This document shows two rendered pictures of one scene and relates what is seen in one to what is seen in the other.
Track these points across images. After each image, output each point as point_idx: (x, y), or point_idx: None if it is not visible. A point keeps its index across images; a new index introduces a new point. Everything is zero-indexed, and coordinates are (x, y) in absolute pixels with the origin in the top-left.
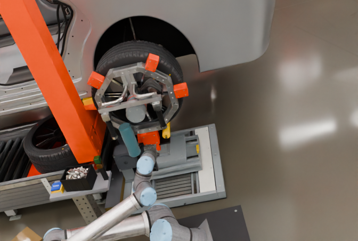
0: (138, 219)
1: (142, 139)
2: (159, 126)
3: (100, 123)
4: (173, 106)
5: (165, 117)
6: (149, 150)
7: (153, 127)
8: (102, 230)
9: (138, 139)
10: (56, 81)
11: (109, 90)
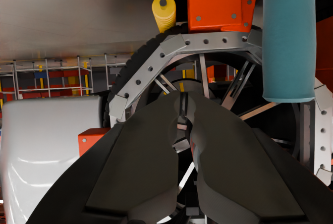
0: None
1: (240, 7)
2: (176, 48)
3: (326, 51)
4: (120, 109)
5: (151, 77)
6: None
7: (193, 49)
8: None
9: (253, 7)
10: None
11: (268, 117)
